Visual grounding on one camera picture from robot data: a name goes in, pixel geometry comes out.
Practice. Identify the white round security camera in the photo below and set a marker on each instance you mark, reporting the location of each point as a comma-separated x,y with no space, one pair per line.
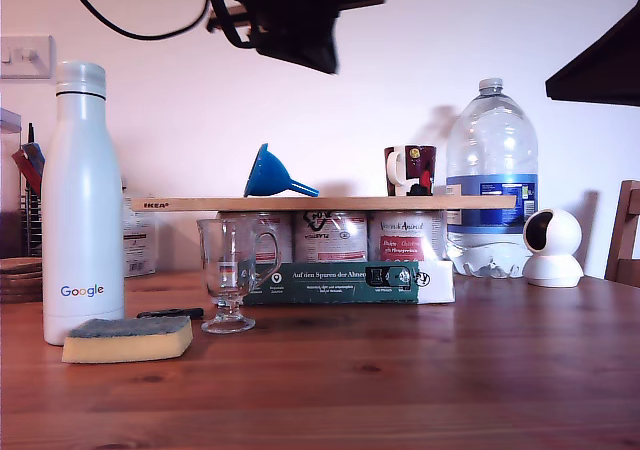
555,250

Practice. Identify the large clear water bottle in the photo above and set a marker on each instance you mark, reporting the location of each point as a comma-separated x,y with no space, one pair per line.
492,145

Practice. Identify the white can pink band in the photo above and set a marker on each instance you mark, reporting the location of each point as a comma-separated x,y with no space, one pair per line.
270,240

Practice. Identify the footed glass cup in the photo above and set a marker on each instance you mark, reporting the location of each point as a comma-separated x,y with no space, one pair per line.
227,325

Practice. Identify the wooden shelf board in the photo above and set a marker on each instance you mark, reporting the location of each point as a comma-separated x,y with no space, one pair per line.
350,203

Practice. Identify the clear plastic container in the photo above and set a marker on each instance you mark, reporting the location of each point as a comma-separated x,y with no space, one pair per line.
10,120

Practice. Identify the white can black logo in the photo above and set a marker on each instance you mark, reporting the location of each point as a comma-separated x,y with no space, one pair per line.
330,240

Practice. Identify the green white cardboard tray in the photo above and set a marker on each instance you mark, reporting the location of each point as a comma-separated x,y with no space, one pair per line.
350,285

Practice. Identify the blue flat item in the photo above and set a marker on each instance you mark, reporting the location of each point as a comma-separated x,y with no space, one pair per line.
34,156

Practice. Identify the small black flat object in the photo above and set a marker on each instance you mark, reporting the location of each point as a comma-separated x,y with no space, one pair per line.
170,313

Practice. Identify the dark red white mug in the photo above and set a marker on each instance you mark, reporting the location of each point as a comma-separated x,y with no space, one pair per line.
419,170

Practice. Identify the red flat item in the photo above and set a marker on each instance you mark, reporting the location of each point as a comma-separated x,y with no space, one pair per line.
20,170

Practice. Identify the blue plastic funnel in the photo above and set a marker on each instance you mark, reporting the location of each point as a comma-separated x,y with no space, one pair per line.
270,175

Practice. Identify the white Google bottle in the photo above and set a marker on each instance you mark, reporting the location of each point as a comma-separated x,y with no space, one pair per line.
82,195

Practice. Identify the white can red label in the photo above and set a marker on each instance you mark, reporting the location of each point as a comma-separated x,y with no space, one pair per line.
405,235

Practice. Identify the yellow sponge grey scrub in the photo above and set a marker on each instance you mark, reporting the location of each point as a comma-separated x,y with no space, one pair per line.
125,347

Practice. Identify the white wall switch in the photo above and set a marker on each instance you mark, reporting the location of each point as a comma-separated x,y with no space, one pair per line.
30,57

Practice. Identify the wooden chair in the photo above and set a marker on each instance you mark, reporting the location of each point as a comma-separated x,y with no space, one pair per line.
625,220

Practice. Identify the black pen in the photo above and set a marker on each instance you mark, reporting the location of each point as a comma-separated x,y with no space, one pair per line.
31,135

